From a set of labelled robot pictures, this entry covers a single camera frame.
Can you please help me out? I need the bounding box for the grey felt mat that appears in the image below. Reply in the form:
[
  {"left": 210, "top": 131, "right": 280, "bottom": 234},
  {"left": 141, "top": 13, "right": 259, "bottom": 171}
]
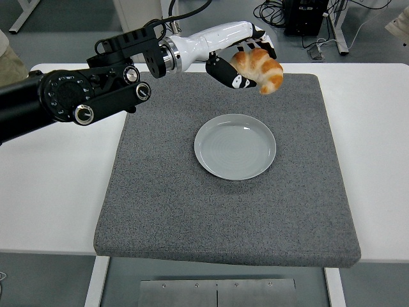
[{"left": 93, "top": 71, "right": 362, "bottom": 269}]

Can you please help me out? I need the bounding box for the grey round plate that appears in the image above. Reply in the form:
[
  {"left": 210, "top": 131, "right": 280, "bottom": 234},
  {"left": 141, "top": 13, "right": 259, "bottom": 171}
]
[{"left": 194, "top": 113, "right": 277, "bottom": 182}]

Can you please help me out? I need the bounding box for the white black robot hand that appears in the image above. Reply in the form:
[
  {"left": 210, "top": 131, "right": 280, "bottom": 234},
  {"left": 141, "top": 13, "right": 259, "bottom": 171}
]
[{"left": 172, "top": 20, "right": 278, "bottom": 90}]

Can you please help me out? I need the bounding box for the white cable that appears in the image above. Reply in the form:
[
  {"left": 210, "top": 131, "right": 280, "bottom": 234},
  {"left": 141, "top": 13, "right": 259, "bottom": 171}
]
[{"left": 314, "top": 0, "right": 394, "bottom": 52}]

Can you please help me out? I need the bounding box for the white desk foot frame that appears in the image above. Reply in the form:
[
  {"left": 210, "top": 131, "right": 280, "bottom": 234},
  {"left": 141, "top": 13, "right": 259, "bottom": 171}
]
[{"left": 8, "top": 0, "right": 42, "bottom": 35}]

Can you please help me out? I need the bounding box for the black cable bundle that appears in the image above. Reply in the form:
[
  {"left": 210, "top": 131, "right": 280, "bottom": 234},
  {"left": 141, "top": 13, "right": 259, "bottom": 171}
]
[{"left": 253, "top": 0, "right": 288, "bottom": 30}]

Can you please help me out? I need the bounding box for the white table leg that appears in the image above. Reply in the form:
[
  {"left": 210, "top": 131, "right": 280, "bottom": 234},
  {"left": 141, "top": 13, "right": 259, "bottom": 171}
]
[
  {"left": 323, "top": 267, "right": 347, "bottom": 307},
  {"left": 84, "top": 255, "right": 111, "bottom": 307}
]

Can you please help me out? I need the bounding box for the black computer tower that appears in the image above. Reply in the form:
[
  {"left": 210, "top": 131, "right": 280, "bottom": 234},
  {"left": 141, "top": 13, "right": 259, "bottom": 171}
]
[{"left": 282, "top": 0, "right": 330, "bottom": 36}]

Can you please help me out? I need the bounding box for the white desk leg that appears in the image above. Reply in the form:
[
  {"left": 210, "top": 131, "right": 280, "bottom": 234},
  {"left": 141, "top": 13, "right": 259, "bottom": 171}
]
[{"left": 327, "top": 0, "right": 350, "bottom": 58}]

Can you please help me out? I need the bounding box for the person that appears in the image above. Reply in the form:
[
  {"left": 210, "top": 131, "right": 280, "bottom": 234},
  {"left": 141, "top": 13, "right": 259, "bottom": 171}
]
[
  {"left": 384, "top": 4, "right": 409, "bottom": 47},
  {"left": 0, "top": 28, "right": 29, "bottom": 88}
]

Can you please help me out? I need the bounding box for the golden croissant bread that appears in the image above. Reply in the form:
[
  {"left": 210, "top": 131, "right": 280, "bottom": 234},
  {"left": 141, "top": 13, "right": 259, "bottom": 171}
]
[{"left": 229, "top": 47, "right": 284, "bottom": 95}]

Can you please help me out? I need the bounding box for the grey foot pedal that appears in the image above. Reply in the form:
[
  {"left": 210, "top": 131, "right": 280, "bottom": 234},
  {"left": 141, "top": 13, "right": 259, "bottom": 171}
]
[{"left": 306, "top": 43, "right": 327, "bottom": 62}]

